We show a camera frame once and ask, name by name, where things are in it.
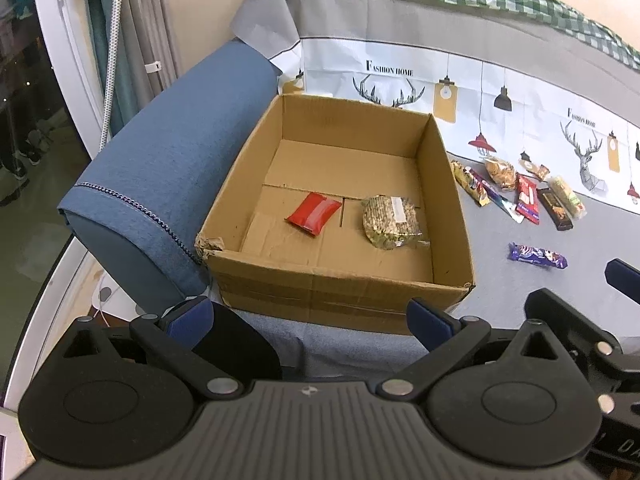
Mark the brown cardboard box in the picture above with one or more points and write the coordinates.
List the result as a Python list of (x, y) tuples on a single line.
[(320, 280)]

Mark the dark brown chocolate bar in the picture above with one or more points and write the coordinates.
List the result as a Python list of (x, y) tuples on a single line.
[(552, 207)]

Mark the small orange red snack packet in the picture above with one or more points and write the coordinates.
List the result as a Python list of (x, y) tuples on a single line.
[(537, 170)]

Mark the clear biscuit bag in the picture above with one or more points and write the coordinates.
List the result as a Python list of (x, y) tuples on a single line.
[(500, 172)]

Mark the gold brown snack wrapper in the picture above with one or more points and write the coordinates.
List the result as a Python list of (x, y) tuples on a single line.
[(472, 186)]

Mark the dark shoes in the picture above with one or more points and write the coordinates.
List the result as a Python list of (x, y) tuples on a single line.
[(25, 157)]

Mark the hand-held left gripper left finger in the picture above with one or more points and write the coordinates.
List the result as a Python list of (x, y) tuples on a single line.
[(192, 319)]

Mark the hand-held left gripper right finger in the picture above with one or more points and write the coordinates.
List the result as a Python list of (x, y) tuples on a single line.
[(430, 321)]

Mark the purple snack bar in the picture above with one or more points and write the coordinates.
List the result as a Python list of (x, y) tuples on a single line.
[(537, 256)]

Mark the grey deer print cloth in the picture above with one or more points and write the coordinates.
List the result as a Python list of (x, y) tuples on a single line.
[(500, 25)]

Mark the grey curtain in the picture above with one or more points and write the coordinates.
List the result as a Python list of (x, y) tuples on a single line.
[(150, 15)]

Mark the long purple white snack stick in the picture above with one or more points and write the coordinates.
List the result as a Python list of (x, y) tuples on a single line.
[(501, 201)]

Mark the red blue snack packet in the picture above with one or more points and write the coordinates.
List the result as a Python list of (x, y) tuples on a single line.
[(526, 196)]

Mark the teal curtain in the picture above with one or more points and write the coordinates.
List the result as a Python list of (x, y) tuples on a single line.
[(95, 15)]

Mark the white door frame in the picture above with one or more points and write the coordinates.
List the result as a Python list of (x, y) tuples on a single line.
[(65, 35)]

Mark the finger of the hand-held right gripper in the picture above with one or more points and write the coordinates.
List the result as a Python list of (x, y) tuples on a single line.
[(622, 280), (580, 325)]

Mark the blue sofa armrest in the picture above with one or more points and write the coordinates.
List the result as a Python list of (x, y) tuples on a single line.
[(175, 150)]

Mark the beige green snack bar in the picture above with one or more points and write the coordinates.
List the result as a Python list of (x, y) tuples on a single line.
[(567, 192)]

